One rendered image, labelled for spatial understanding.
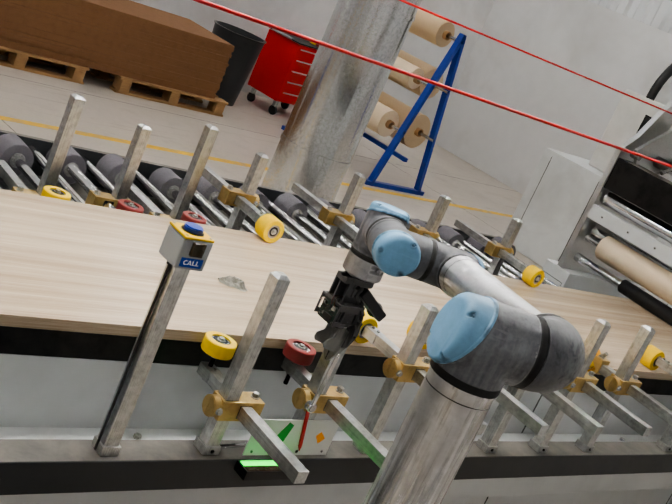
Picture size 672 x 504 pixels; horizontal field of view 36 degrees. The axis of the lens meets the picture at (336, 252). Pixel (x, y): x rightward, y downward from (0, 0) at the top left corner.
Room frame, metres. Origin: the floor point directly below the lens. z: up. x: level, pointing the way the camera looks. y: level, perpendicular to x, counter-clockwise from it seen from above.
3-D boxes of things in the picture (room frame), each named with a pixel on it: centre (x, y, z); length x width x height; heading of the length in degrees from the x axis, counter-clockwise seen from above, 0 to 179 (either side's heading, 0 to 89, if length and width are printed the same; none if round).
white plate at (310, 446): (2.25, -0.09, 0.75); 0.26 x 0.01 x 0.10; 134
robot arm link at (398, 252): (2.05, -0.11, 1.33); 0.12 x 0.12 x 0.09; 16
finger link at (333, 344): (2.15, -0.08, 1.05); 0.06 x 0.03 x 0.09; 134
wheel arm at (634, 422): (3.00, -0.85, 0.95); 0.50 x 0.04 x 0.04; 44
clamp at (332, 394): (2.31, -0.11, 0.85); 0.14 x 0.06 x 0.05; 134
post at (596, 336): (2.99, -0.81, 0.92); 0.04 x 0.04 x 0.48; 44
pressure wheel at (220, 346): (2.25, 0.16, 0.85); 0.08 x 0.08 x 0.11
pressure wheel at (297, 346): (2.43, -0.02, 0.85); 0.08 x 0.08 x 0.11
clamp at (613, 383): (3.18, -1.01, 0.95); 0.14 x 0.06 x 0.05; 134
